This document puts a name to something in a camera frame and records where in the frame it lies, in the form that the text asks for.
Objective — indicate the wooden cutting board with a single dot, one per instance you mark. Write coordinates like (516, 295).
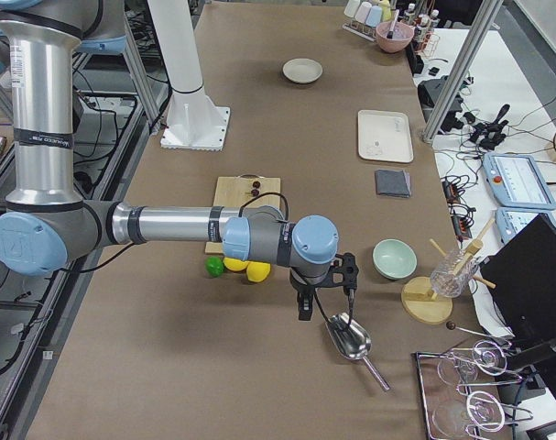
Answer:
(232, 192)

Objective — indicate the blue teach pendant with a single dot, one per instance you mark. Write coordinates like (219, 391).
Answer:
(516, 181)
(510, 221)

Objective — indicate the yellow lemon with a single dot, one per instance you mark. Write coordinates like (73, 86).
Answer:
(234, 264)
(257, 271)

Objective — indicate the wooden cup tree stand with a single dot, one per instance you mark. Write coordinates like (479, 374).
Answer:
(426, 306)

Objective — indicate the cream round plate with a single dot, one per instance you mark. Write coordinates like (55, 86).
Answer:
(302, 70)

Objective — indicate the pink bowl with ice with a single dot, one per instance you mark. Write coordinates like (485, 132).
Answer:
(402, 36)

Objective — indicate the cream rabbit tray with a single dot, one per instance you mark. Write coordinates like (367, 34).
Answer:
(384, 136)

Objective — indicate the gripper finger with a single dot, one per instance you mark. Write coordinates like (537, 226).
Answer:
(304, 308)

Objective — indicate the mint green bowl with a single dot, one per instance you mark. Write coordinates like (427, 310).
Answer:
(394, 259)

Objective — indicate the metal scoop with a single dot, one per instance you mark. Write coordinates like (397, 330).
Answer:
(354, 343)

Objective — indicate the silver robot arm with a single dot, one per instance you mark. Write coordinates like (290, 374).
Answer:
(48, 224)

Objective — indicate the aluminium frame post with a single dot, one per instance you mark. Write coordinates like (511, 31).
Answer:
(472, 43)

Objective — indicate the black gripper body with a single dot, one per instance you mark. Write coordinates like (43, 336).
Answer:
(304, 288)

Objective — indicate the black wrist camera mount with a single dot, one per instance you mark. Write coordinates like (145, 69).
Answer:
(343, 273)

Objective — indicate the black monitor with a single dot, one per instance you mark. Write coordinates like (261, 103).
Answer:
(524, 272)

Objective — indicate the grey folded cloth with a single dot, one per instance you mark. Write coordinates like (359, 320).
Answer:
(394, 183)

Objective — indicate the clear glass cup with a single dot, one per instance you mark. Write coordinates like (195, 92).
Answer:
(453, 273)

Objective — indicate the pastel cup rack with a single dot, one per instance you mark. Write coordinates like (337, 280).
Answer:
(364, 16)

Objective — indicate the green lime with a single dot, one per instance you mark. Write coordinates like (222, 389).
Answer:
(214, 266)

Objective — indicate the black wire glass rack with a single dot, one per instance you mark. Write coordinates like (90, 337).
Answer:
(459, 395)

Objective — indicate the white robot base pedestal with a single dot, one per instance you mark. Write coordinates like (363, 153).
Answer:
(193, 120)

